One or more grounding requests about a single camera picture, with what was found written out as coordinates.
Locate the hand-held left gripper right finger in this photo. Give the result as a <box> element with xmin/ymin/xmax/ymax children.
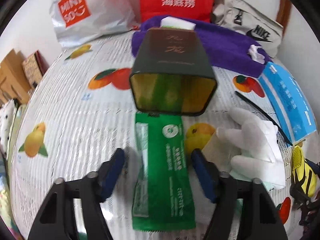
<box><xmin>191</xmin><ymin>149</ymin><xmax>288</xmax><ymax>240</ymax></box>

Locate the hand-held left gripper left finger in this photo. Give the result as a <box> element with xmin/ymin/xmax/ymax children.
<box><xmin>27</xmin><ymin>148</ymin><xmax>125</xmax><ymax>240</ymax></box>

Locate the green wet wipes packet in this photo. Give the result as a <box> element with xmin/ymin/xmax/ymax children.
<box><xmin>131</xmin><ymin>112</ymin><xmax>196</xmax><ymax>232</ymax></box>

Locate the white disposable glove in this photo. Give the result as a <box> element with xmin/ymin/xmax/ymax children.
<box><xmin>202</xmin><ymin>107</ymin><xmax>287</xmax><ymax>190</ymax></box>

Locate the purple fabric tray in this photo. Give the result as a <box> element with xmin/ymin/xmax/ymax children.
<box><xmin>131</xmin><ymin>16</ymin><xmax>272</xmax><ymax>78</ymax></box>

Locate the small white packet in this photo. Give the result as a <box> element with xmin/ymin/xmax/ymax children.
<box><xmin>247</xmin><ymin>44</ymin><xmax>266</xmax><ymax>64</ymax></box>

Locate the white sponge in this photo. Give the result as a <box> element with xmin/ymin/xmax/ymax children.
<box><xmin>160</xmin><ymin>17</ymin><xmax>197</xmax><ymax>32</ymax></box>

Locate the fruit print tablecloth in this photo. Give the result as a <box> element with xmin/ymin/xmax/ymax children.
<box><xmin>5</xmin><ymin>30</ymin><xmax>310</xmax><ymax>240</ymax></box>

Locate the green blanket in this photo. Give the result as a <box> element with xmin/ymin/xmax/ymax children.
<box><xmin>7</xmin><ymin>104</ymin><xmax>28</xmax><ymax>165</ymax></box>

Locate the pastel patterned quilt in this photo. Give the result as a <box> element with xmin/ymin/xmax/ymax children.
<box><xmin>0</xmin><ymin>155</ymin><xmax>23</xmax><ymax>240</ymax></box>

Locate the blue tissue pack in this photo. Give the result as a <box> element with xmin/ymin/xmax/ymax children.
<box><xmin>258</xmin><ymin>62</ymin><xmax>317</xmax><ymax>145</ymax></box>

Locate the polka dot pillow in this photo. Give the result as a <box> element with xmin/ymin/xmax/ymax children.
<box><xmin>0</xmin><ymin>99</ymin><xmax>18</xmax><ymax>155</ymax></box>

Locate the dark green tea tin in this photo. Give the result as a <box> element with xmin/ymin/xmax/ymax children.
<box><xmin>129</xmin><ymin>27</ymin><xmax>217</xmax><ymax>117</ymax></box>

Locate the patterned book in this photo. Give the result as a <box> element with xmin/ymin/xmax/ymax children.
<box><xmin>22</xmin><ymin>51</ymin><xmax>49</xmax><ymax>88</ymax></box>

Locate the wooden headboard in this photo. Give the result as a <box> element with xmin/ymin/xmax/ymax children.
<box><xmin>0</xmin><ymin>49</ymin><xmax>32</xmax><ymax>105</ymax></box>

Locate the white plastic shopping bag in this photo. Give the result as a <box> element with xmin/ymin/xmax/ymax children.
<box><xmin>51</xmin><ymin>0</ymin><xmax>137</xmax><ymax>48</ymax></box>

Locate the grey waist bag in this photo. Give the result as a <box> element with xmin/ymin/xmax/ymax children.
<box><xmin>210</xmin><ymin>0</ymin><xmax>284</xmax><ymax>58</ymax></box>

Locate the red paper bag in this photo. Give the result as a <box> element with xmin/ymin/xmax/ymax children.
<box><xmin>138</xmin><ymin>0</ymin><xmax>215</xmax><ymax>24</ymax></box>

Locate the brown wooden door frame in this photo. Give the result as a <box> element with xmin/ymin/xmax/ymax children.
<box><xmin>276</xmin><ymin>0</ymin><xmax>293</xmax><ymax>29</ymax></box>

